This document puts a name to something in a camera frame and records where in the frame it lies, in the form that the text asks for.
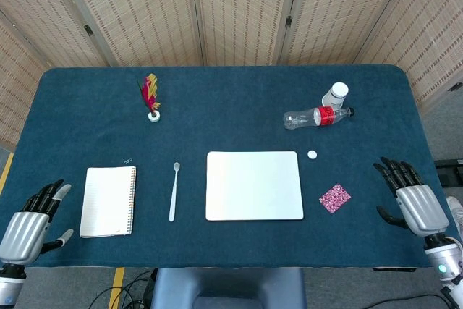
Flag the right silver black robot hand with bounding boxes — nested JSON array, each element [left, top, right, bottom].
[[373, 156, 451, 241]]

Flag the white rectangular board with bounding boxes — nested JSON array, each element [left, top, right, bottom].
[[205, 151, 305, 222]]

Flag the white small bottle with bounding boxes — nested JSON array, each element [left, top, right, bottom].
[[321, 82, 350, 109]]

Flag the woven folding screen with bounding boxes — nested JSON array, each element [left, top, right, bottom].
[[0, 0, 463, 151]]

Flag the black floor cables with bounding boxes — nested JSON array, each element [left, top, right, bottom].
[[88, 268, 158, 309]]

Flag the black floor stand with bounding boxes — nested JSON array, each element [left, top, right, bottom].
[[433, 158, 463, 179]]

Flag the white toothbrush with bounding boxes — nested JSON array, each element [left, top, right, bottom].
[[168, 162, 182, 223]]

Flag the colourful feather shuttlecock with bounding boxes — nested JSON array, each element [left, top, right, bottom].
[[136, 73, 161, 122]]

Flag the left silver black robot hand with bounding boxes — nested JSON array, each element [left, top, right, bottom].
[[0, 179, 75, 265]]

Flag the blue tablecloth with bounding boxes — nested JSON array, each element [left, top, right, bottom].
[[0, 64, 463, 270]]

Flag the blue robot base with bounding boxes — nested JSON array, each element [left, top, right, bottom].
[[150, 267, 307, 309]]

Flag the pink patterned square cloth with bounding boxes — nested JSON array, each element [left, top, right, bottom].
[[318, 183, 352, 213]]

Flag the spiral notebook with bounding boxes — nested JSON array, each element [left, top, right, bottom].
[[79, 166, 137, 239]]

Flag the empty red-label plastic bottle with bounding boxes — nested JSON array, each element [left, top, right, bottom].
[[282, 105, 355, 130]]

